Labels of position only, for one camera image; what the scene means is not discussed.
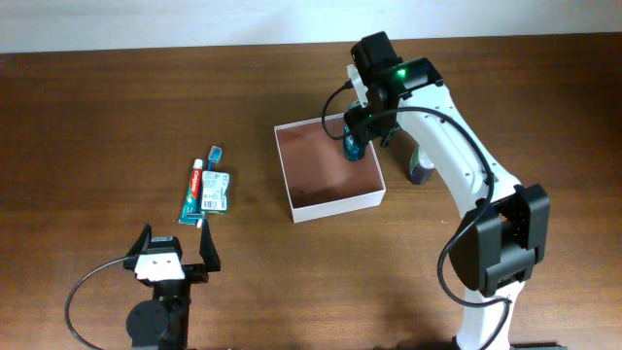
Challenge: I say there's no Colgate toothpaste tube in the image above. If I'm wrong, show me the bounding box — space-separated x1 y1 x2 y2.
179 158 204 226

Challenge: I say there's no green white soap packet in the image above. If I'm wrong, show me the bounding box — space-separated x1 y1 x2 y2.
200 170 230 213

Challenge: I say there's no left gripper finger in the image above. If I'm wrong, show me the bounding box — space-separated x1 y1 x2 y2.
199 219 221 272
126 224 152 257

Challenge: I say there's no blue Listerine mouthwash bottle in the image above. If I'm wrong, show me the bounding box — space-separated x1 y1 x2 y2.
342 100 365 161

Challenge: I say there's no blue toothbrush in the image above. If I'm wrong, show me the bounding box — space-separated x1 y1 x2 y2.
195 145 224 229

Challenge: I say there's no left black cable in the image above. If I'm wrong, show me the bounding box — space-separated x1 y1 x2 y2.
64 257 128 350

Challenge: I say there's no white cardboard box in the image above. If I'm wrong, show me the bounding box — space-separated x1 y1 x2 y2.
274 118 386 224

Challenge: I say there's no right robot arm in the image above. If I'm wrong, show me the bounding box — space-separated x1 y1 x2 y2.
338 32 550 349

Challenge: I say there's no clear spray bottle dark liquid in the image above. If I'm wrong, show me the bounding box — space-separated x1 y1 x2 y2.
408 146 435 185

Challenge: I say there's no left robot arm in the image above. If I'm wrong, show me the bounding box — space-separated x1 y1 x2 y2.
123 223 221 350

